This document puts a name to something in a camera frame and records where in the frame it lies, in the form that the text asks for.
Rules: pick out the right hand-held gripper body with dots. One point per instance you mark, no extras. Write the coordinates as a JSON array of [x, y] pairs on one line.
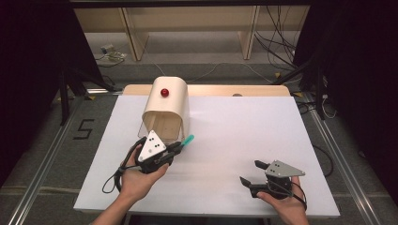
[[281, 170]]

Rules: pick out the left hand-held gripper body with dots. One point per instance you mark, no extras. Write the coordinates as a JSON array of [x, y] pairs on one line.
[[151, 148]]

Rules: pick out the teal pen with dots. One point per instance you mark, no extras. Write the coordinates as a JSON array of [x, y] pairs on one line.
[[188, 139]]

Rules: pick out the cream mini drawer cabinet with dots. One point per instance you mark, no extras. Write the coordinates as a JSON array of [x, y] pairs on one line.
[[175, 100]]

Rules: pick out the person's left hand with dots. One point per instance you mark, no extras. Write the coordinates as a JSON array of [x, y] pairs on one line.
[[137, 182]]

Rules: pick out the person's right hand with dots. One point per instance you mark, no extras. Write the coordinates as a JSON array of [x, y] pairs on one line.
[[289, 211]]

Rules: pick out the red ball knob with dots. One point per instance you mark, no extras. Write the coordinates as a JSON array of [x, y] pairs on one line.
[[164, 92]]

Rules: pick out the black tripod stand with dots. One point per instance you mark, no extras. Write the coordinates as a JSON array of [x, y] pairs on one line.
[[67, 90], [318, 90]]

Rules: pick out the white power adapter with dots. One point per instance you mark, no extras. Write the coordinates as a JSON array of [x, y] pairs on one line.
[[107, 48]]

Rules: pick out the black curtain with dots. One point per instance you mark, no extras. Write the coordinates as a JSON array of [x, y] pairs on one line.
[[34, 78], [359, 78]]

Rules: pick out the light wooden bench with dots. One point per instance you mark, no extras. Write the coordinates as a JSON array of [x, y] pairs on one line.
[[187, 18]]

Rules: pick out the aluminium floor rail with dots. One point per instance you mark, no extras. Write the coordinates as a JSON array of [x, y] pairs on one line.
[[40, 175], [344, 162]]

